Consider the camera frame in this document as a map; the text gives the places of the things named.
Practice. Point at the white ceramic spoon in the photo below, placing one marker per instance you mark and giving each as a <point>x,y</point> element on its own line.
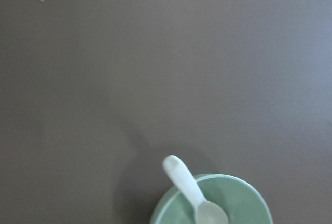
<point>204,211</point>

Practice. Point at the light green bowl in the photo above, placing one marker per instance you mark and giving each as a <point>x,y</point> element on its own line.
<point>240,200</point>

